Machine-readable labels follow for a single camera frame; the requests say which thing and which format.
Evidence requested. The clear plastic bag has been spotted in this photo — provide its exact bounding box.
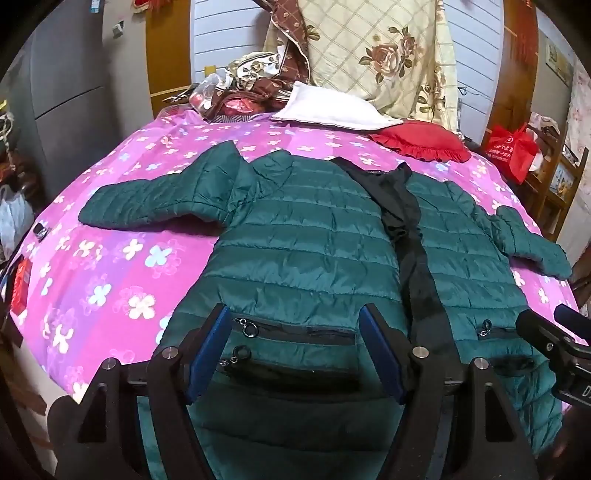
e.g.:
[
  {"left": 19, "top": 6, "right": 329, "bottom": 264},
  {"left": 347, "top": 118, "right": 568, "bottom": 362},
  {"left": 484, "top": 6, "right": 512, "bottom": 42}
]
[{"left": 190, "top": 73, "right": 227, "bottom": 112}]

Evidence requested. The brown wooden panel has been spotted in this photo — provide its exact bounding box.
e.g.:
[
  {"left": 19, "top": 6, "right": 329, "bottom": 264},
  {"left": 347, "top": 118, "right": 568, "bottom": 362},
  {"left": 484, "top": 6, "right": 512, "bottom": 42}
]
[{"left": 480, "top": 0, "right": 540, "bottom": 141}]

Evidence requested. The white plastic bag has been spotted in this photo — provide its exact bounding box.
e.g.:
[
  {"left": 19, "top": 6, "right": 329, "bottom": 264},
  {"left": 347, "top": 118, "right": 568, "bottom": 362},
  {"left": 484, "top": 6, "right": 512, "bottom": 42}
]
[{"left": 0, "top": 185, "right": 35, "bottom": 261}]

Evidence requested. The grey wardrobe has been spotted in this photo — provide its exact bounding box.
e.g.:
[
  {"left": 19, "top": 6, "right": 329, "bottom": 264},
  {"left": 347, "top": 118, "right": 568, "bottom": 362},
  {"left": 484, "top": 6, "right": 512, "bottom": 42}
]
[{"left": 7, "top": 0, "right": 116, "bottom": 197}]

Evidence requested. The dark green quilted jacket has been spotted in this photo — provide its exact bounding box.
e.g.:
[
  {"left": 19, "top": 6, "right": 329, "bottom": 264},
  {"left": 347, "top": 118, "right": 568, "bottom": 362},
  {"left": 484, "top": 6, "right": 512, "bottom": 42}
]
[{"left": 78, "top": 141, "right": 573, "bottom": 480}]

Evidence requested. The pink floral bed sheet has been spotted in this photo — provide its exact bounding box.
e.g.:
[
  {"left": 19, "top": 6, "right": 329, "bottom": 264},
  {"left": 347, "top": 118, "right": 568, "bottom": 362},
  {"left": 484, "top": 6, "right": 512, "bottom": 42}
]
[{"left": 9, "top": 108, "right": 587, "bottom": 402}]

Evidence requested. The cream rose-print quilt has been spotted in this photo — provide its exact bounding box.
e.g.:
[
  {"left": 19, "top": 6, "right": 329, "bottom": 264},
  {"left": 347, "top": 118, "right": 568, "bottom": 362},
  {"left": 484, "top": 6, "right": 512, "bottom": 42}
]
[{"left": 263, "top": 0, "right": 460, "bottom": 134}]

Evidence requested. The white pillow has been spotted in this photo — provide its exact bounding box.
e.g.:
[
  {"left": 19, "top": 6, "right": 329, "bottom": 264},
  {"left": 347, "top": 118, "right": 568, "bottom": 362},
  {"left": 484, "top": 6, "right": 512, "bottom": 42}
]
[{"left": 271, "top": 80, "right": 404, "bottom": 130}]

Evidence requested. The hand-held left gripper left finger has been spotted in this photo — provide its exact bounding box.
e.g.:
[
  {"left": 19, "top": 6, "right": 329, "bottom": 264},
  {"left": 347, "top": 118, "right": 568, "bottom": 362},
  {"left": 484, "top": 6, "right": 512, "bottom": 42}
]
[{"left": 76, "top": 305, "right": 232, "bottom": 480}]

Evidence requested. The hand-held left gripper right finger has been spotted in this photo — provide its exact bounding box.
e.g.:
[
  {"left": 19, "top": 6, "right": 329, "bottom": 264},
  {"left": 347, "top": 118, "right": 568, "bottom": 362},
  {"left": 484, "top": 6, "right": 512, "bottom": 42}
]
[{"left": 359, "top": 302, "right": 541, "bottom": 480}]

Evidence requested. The red packet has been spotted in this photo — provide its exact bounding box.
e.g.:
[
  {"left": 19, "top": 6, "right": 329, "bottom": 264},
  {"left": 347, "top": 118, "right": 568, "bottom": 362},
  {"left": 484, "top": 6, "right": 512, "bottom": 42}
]
[{"left": 11, "top": 258, "right": 32, "bottom": 315}]

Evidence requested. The wooden shelf rack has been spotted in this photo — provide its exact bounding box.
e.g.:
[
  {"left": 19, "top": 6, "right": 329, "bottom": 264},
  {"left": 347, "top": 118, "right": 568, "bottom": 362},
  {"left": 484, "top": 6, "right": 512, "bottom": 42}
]
[{"left": 522, "top": 111, "right": 585, "bottom": 243}]

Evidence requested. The framed wall picture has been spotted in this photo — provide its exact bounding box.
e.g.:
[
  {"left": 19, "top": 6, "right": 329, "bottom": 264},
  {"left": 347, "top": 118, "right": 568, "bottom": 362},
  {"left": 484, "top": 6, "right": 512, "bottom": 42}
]
[{"left": 546, "top": 38, "right": 574, "bottom": 85}]

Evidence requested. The red ruffled pillow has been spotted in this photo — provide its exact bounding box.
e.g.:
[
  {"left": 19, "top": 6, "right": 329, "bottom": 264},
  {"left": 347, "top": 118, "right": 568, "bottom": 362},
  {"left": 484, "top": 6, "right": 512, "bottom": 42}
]
[{"left": 368, "top": 119, "right": 472, "bottom": 163}]

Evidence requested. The yellow wooden door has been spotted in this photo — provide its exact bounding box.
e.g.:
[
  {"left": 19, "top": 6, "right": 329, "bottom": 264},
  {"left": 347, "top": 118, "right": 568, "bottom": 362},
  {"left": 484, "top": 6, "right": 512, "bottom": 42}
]
[{"left": 144, "top": 0, "right": 195, "bottom": 118}]

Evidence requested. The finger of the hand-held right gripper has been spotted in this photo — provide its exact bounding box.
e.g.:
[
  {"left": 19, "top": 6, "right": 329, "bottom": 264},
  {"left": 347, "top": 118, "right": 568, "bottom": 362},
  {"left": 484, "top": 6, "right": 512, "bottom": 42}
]
[
  {"left": 516, "top": 310, "right": 575, "bottom": 358},
  {"left": 554, "top": 304, "right": 591, "bottom": 344}
]

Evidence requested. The red shopping bag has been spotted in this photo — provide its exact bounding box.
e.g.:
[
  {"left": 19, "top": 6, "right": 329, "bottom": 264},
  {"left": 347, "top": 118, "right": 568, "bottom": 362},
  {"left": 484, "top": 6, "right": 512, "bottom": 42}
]
[{"left": 482, "top": 122, "right": 541, "bottom": 184}]

